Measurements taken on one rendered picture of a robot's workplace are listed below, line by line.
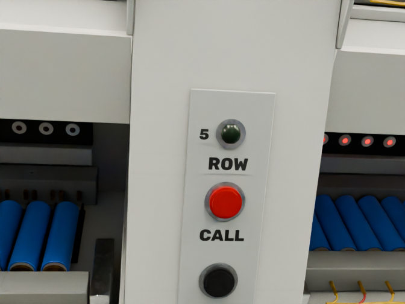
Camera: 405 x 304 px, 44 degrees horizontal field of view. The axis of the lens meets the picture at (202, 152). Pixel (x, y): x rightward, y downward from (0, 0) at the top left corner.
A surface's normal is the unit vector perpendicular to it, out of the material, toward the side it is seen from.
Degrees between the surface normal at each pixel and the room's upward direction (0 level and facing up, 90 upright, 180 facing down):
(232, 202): 90
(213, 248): 90
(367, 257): 18
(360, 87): 108
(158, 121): 90
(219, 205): 90
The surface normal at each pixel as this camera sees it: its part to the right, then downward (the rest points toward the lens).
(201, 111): 0.12, 0.26
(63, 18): 0.11, -0.84
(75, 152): 0.10, 0.54
